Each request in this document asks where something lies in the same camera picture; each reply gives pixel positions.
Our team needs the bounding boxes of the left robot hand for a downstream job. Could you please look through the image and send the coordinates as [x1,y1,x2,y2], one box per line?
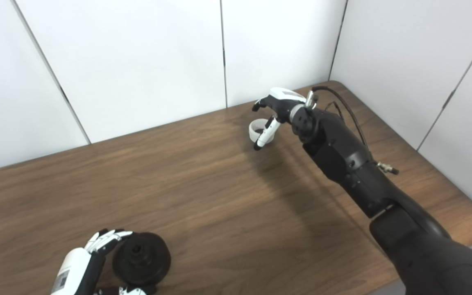
[51,229,157,295]

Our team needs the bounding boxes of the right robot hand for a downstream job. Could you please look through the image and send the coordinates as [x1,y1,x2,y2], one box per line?
[252,87,308,151]

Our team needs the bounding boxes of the white toothed ring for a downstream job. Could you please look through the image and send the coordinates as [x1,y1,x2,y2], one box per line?
[248,118,278,143]

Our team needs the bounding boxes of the round black stepped part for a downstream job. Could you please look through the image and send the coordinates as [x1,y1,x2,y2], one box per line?
[112,232,171,286]

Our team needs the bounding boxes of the thin right wrist wire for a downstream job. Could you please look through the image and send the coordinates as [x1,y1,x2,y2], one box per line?
[324,100,346,123]

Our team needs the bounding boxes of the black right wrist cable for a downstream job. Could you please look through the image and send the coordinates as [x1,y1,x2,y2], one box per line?
[312,86,399,176]

